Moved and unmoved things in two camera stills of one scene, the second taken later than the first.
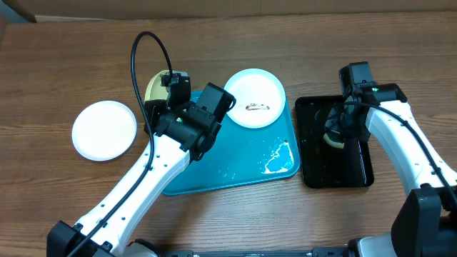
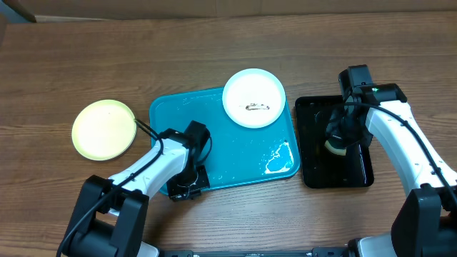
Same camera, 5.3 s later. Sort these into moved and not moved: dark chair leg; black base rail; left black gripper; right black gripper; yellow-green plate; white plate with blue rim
Moved: left black gripper; yellow-green plate
Not moved: dark chair leg; black base rail; white plate with blue rim; right black gripper
